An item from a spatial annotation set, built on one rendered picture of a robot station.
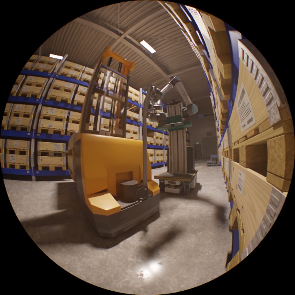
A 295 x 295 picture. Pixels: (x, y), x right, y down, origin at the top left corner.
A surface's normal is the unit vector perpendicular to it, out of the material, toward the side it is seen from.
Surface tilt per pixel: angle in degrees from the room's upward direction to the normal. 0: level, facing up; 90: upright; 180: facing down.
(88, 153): 74
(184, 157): 90
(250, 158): 90
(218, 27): 180
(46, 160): 90
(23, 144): 90
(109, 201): 22
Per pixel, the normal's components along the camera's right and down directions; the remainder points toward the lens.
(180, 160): -0.56, -0.06
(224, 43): 0.01, 1.00
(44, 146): 0.78, -0.06
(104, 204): 0.28, -0.95
